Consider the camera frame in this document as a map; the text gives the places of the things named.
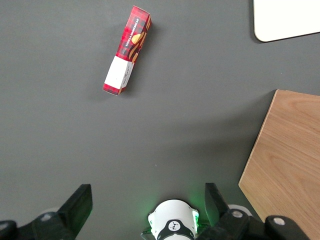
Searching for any wooden two-drawer cabinet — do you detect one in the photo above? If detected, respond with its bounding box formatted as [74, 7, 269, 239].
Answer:
[238, 89, 320, 240]

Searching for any red plaid cookie box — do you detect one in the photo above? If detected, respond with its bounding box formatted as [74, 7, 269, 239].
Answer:
[101, 5, 154, 97]

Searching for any white rectangular tray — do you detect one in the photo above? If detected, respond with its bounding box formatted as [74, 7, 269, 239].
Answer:
[253, 0, 320, 43]

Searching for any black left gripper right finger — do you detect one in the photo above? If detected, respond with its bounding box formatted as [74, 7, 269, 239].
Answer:
[198, 183, 251, 240]

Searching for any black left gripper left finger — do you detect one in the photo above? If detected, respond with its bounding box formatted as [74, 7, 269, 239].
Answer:
[31, 184, 94, 240]

